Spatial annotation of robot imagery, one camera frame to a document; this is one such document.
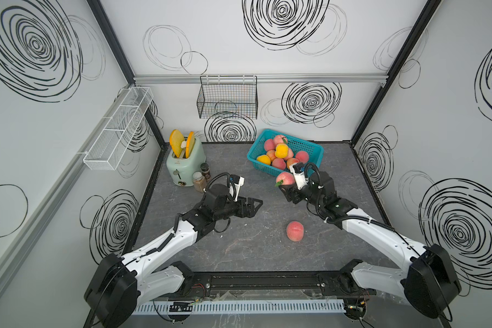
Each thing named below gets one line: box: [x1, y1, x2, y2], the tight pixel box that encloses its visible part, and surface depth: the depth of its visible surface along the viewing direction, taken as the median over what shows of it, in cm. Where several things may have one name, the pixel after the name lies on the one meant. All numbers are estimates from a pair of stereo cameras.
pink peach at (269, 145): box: [263, 138, 276, 152], surface depth 114 cm
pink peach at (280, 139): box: [273, 134, 288, 145], surface depth 110 cm
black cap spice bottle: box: [200, 162, 212, 182], surface depth 99 cm
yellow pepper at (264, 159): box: [256, 154, 272, 166], surface depth 107 cm
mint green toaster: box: [166, 137, 207, 187], surface depth 95 cm
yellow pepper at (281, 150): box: [274, 142, 290, 159], surface depth 104 cm
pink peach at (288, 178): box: [276, 171, 296, 186], surface depth 79 cm
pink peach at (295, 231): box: [286, 220, 305, 242], surface depth 83 cm
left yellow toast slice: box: [169, 129, 185, 158], surface depth 96 cm
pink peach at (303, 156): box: [295, 150, 309, 164], surface depth 108 cm
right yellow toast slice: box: [185, 131, 195, 159], surface depth 93 cm
